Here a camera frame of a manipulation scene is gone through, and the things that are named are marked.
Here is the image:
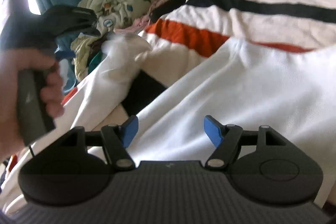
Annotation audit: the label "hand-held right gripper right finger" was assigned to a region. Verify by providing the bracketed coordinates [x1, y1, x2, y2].
[203, 115, 288, 169]

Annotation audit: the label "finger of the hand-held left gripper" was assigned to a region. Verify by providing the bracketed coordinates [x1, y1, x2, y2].
[54, 5, 101, 37]

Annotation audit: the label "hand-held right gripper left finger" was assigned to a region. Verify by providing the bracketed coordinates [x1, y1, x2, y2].
[56, 115, 139, 171]

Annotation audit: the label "white sweatpants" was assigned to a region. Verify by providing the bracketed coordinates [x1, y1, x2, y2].
[0, 35, 336, 214]

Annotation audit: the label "person's left hand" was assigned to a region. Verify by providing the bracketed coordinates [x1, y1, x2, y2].
[0, 48, 65, 161]

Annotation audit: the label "light blue cloth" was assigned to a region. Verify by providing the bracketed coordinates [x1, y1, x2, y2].
[55, 34, 77, 93]

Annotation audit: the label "cream printed fleece blanket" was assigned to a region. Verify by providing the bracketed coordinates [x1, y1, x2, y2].
[71, 0, 156, 80]

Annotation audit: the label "green cloth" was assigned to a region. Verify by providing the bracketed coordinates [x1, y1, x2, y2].
[88, 52, 105, 73]

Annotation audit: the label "pink cloth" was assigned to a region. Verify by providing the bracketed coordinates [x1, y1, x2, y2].
[115, 0, 179, 30]

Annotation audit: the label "striped fleece blanket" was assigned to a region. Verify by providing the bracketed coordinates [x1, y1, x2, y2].
[0, 0, 336, 180]

